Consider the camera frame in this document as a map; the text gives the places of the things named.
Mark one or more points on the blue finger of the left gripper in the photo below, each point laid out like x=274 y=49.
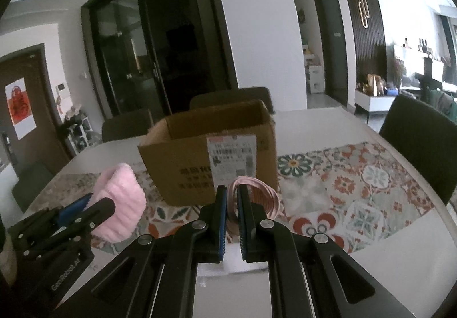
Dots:
x=71 y=211
x=90 y=218

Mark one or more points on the pink fluffy headband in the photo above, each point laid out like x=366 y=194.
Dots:
x=119 y=184

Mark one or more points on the dark green right chair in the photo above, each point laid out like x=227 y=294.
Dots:
x=426 y=139

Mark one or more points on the white cloth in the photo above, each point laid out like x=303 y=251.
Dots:
x=232 y=263

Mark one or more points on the red poster on door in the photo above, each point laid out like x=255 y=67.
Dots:
x=20 y=109

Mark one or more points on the dark left chair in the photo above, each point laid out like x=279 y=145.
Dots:
x=127 y=125

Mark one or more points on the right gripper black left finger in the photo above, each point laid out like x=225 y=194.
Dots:
x=154 y=277

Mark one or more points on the dark chair behind table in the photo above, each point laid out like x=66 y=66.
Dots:
x=233 y=96

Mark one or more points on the brown cardboard box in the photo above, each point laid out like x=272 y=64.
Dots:
x=189 y=154

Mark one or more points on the white low tv cabinet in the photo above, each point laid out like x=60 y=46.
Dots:
x=374 y=96

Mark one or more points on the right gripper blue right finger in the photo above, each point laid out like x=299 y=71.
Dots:
x=310 y=276

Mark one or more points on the shoe rack with items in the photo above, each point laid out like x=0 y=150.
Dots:
x=77 y=130

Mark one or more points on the patterned floral table runner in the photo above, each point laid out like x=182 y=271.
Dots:
x=358 y=194

